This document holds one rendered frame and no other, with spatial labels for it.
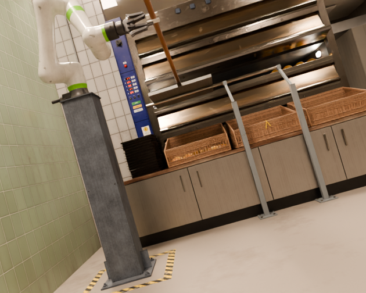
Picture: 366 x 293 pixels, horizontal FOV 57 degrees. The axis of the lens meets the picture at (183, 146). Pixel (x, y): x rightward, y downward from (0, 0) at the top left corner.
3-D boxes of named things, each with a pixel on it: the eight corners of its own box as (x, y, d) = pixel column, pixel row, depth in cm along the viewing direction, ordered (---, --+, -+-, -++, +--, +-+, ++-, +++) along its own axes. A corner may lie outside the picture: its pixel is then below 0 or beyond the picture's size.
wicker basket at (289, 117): (232, 148, 326) (224, 121, 327) (289, 132, 322) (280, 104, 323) (237, 148, 277) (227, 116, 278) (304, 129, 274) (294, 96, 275)
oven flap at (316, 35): (146, 85, 319) (150, 92, 338) (330, 28, 308) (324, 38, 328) (145, 82, 319) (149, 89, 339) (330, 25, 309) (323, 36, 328)
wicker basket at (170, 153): (174, 165, 330) (166, 138, 331) (229, 149, 326) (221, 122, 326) (168, 168, 282) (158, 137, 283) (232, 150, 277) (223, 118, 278)
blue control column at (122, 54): (179, 200, 521) (140, 68, 527) (189, 197, 520) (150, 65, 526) (164, 229, 328) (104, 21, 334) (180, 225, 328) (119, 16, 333)
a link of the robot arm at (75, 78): (61, 95, 221) (53, 67, 222) (82, 93, 232) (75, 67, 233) (70, 88, 212) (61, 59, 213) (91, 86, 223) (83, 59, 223)
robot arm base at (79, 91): (49, 105, 216) (47, 96, 216) (58, 108, 231) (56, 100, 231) (88, 93, 215) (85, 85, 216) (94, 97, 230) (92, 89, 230)
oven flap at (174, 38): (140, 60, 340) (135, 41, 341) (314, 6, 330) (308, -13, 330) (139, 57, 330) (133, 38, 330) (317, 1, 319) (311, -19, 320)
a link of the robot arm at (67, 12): (53, 7, 212) (57, -10, 205) (72, 10, 221) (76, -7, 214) (65, 25, 206) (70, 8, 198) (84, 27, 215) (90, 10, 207)
